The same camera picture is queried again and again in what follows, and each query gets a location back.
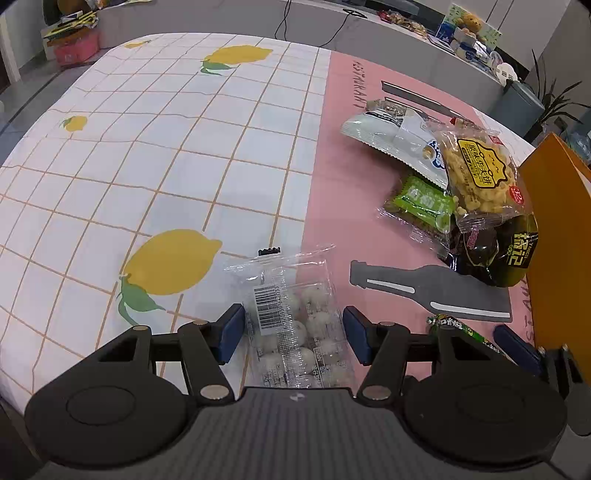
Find pile of snacks on counter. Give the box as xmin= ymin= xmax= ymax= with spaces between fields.
xmin=379 ymin=10 xmax=428 ymax=38

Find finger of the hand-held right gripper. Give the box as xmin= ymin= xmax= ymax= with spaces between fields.
xmin=493 ymin=324 xmax=583 ymax=400

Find grey trash bin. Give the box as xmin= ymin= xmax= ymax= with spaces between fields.
xmin=489 ymin=78 xmax=546 ymax=134

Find white and grey snack packet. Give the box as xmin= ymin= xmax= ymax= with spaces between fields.
xmin=341 ymin=104 xmax=451 ymax=190

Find black cable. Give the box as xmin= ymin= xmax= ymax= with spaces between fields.
xmin=274 ymin=0 xmax=365 ymax=47

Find brown teddy bear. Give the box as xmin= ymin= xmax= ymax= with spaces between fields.
xmin=455 ymin=13 xmax=481 ymax=38

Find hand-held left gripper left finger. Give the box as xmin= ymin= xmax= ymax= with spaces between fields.
xmin=90 ymin=303 xmax=246 ymax=401

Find clear packet of white balls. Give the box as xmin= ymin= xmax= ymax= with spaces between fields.
xmin=224 ymin=244 xmax=356 ymax=391

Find long leaf potted plant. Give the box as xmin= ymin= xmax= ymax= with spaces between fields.
xmin=524 ymin=48 xmax=591 ymax=139

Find pink storage box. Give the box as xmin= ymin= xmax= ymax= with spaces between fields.
xmin=55 ymin=34 xmax=101 ymax=65

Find yellow and black packets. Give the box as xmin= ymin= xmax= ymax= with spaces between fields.
xmin=41 ymin=11 xmax=100 ymax=44

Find green stick snack packet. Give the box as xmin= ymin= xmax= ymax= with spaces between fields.
xmin=426 ymin=313 xmax=515 ymax=365

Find dark olive snack packet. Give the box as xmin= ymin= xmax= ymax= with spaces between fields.
xmin=438 ymin=212 xmax=540 ymax=289

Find orange box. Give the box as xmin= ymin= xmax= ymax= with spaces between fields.
xmin=516 ymin=133 xmax=591 ymax=365

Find yellow cookie packet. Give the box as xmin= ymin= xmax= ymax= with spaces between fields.
xmin=425 ymin=117 xmax=520 ymax=232

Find pink printed table mat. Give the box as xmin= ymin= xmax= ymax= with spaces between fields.
xmin=157 ymin=50 xmax=539 ymax=393

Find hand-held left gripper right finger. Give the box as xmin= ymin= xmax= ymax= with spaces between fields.
xmin=342 ymin=307 xmax=514 ymax=403

